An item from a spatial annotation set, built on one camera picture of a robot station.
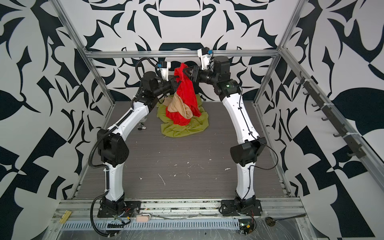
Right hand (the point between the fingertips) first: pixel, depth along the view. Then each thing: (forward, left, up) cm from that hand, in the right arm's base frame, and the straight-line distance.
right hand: (185, 68), depth 68 cm
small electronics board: (-55, -27, -48) cm, 78 cm away
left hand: (+7, +1, -6) cm, 9 cm away
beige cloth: (0, +7, -24) cm, 25 cm away
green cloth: (0, -5, -43) cm, 44 cm away
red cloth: (+3, +1, -17) cm, 17 cm away
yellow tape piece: (-51, +58, -44) cm, 89 cm away
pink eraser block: (-52, +21, -44) cm, 71 cm away
